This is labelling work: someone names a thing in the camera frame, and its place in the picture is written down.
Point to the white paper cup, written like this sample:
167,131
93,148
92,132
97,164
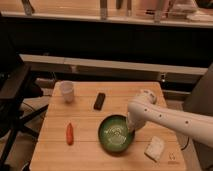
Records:
67,91

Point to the black rectangular block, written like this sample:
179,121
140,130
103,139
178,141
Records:
99,101

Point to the orange toy carrot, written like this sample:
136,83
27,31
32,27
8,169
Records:
69,134

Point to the black tripod stand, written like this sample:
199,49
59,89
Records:
16,84

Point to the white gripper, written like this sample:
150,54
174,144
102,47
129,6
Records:
134,124

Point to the green ceramic bowl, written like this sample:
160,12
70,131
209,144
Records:
113,134

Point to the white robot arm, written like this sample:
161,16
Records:
142,108

